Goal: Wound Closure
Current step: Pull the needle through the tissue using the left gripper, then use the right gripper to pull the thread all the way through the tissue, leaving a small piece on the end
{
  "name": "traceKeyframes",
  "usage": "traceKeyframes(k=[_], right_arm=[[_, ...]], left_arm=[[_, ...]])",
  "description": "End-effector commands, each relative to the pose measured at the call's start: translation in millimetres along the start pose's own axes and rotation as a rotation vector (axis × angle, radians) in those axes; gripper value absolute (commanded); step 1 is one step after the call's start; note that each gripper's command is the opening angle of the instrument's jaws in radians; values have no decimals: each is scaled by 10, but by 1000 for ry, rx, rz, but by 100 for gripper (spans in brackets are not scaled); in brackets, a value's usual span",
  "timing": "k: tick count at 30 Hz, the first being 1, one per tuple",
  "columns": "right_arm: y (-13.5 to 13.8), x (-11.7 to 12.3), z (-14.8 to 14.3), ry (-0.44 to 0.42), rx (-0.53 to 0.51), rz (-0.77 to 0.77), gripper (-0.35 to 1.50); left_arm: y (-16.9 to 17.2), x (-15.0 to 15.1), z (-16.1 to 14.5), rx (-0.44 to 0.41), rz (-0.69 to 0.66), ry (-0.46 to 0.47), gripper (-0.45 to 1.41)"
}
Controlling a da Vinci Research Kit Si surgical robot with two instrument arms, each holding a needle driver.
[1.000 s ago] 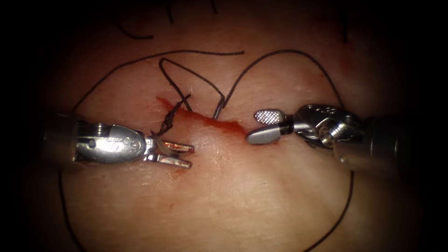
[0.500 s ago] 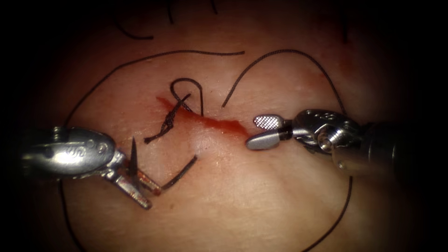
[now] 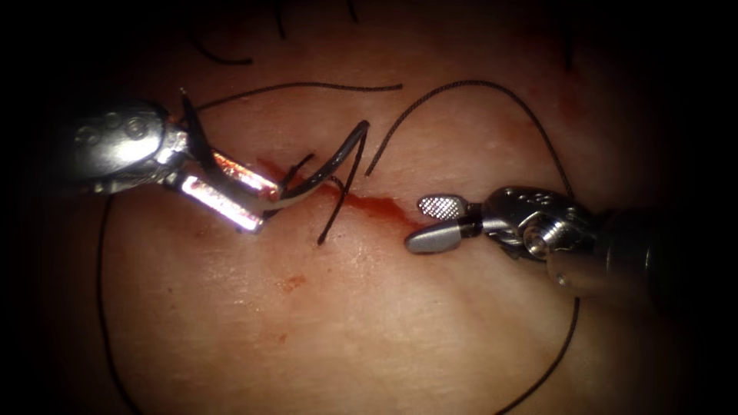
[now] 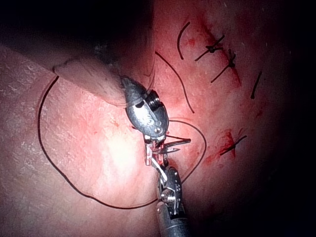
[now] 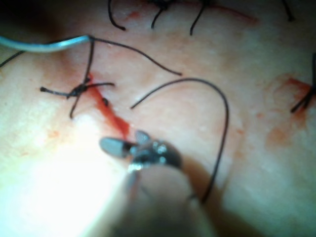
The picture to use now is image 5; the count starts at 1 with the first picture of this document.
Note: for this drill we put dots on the right arm needle driver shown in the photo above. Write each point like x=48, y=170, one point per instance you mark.
x=160, y=154

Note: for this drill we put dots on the right arm needle driver jaw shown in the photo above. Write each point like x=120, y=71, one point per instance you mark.
x=142, y=137
x=113, y=147

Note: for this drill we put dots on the black stitching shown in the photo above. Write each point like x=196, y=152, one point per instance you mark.
x=160, y=6
x=78, y=90
x=311, y=92

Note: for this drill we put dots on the black thread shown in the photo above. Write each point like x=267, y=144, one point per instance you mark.
x=197, y=79

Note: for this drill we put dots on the tissue pad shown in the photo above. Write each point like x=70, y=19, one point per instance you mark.
x=259, y=158

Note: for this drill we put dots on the curved steel needle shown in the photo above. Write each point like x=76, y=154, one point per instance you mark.
x=61, y=45

